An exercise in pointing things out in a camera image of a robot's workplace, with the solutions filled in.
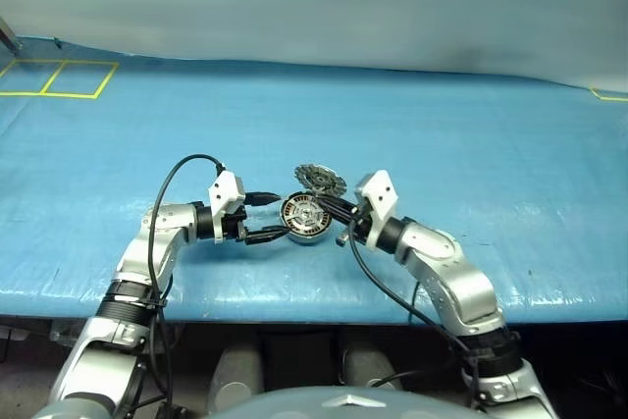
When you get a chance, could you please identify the grey robot torso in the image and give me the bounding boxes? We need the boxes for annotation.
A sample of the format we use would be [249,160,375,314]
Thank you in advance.
[204,385,429,419]

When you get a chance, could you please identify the silver motor base copper windings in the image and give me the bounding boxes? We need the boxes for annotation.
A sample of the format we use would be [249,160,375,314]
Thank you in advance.
[278,191,336,245]

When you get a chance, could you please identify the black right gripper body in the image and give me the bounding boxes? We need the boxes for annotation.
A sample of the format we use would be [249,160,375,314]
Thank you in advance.
[337,202,375,247]

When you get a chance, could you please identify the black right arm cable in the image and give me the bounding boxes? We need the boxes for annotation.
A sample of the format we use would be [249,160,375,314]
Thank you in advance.
[346,220,488,413]

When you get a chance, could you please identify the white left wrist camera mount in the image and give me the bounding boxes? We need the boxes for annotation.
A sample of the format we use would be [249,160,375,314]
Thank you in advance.
[207,170,247,244]

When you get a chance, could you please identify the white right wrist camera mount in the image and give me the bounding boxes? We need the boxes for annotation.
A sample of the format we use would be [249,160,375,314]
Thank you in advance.
[352,169,399,251]

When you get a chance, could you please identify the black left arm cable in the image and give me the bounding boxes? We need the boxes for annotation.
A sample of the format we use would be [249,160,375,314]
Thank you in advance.
[145,153,228,419]

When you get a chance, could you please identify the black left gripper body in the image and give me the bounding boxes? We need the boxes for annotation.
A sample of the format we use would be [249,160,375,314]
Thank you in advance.
[223,202,249,244]

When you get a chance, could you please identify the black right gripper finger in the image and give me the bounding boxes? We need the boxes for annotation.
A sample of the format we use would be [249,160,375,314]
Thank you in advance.
[321,203,351,231]
[317,194,357,215]

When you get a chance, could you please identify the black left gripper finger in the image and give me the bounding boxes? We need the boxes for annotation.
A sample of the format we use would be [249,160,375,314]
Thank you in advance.
[244,190,285,207]
[243,225,291,247]

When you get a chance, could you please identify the round silver rotor cap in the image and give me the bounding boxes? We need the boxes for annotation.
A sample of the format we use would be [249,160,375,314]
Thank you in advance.
[292,162,348,198]

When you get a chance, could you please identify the grey metal stand leg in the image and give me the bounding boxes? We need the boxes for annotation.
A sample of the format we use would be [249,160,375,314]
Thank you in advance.
[0,15,24,52]

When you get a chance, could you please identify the white backdrop board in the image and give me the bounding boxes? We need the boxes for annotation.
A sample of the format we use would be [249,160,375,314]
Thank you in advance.
[0,0,628,94]

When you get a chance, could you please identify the dark grey rounded shape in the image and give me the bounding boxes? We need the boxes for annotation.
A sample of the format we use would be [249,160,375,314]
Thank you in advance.
[207,341,267,414]
[340,343,404,392]

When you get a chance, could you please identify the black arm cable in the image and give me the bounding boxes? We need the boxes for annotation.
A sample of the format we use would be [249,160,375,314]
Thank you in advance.
[346,220,488,413]
[145,153,228,419]

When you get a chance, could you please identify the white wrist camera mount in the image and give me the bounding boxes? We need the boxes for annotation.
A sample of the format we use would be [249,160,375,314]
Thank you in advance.
[352,169,399,251]
[207,170,247,244]

